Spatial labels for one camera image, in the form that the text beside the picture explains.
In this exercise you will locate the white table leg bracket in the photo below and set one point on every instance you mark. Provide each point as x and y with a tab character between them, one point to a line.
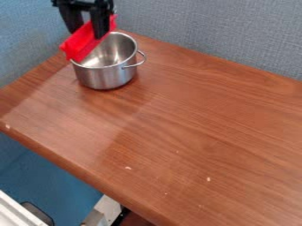
105	213

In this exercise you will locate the white radiator panel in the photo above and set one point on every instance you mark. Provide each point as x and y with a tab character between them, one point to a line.
15	215

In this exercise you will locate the red plastic block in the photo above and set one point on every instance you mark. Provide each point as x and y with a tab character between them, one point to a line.
82	42

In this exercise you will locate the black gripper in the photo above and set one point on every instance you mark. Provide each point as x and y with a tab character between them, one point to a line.
73	16

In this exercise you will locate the metal pot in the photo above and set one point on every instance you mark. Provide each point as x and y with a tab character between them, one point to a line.
110	66

